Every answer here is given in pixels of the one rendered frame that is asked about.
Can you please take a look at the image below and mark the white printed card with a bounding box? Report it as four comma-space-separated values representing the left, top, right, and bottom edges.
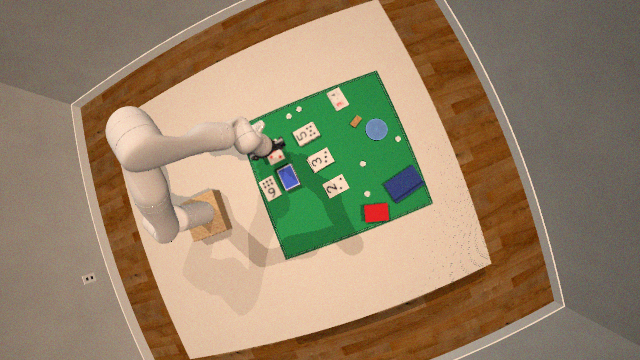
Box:
326, 87, 350, 111

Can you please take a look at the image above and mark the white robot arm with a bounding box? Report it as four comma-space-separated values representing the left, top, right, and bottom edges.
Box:
106, 106, 272, 244

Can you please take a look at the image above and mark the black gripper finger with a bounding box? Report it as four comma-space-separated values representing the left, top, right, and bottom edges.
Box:
249, 153, 264, 161
274, 136, 286, 151

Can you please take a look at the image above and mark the red block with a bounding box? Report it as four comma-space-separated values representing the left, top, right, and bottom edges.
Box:
364, 203, 389, 222

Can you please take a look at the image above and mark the blue flat disc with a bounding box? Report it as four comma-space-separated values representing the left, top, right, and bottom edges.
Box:
365, 119, 388, 140

